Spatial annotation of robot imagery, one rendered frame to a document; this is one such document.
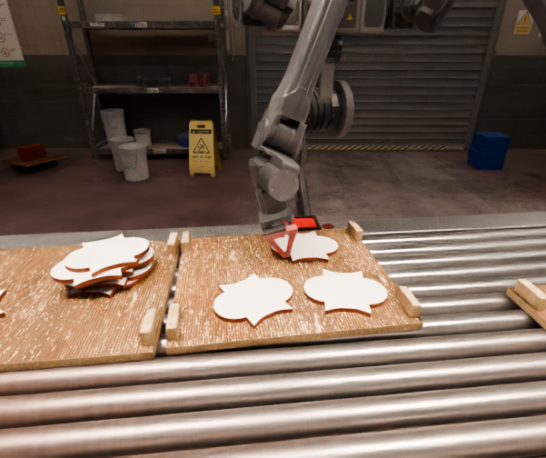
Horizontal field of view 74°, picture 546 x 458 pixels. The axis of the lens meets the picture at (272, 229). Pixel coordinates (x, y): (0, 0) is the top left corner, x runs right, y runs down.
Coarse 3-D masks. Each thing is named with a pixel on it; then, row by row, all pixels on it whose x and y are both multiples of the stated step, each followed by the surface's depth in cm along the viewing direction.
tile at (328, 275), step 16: (304, 288) 66; (320, 288) 66; (336, 288) 66; (352, 288) 66; (368, 288) 66; (384, 288) 66; (320, 304) 63; (336, 304) 61; (352, 304) 61; (368, 304) 61
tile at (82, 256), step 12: (108, 240) 72; (120, 240) 72; (132, 240) 72; (144, 240) 72; (84, 252) 68; (96, 252) 68; (108, 252) 68; (120, 252) 68; (132, 252) 68; (144, 252) 69; (72, 264) 64; (84, 264) 64; (96, 264) 64; (108, 264) 64; (120, 264) 65; (132, 264) 65
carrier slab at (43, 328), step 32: (0, 256) 77; (32, 256) 77; (64, 256) 77; (160, 256) 77; (0, 288) 67; (32, 288) 67; (64, 288) 67; (128, 288) 67; (160, 288) 67; (0, 320) 59; (32, 320) 59; (64, 320) 59; (96, 320) 59; (128, 320) 59; (160, 320) 60; (0, 352) 53; (32, 352) 53; (64, 352) 53; (96, 352) 53; (128, 352) 53
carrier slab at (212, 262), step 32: (192, 256) 77; (224, 256) 77; (256, 256) 77; (352, 256) 77; (192, 288) 67; (192, 320) 59; (288, 320) 59; (320, 320) 59; (352, 320) 59; (384, 320) 59; (416, 320) 59; (192, 352) 55
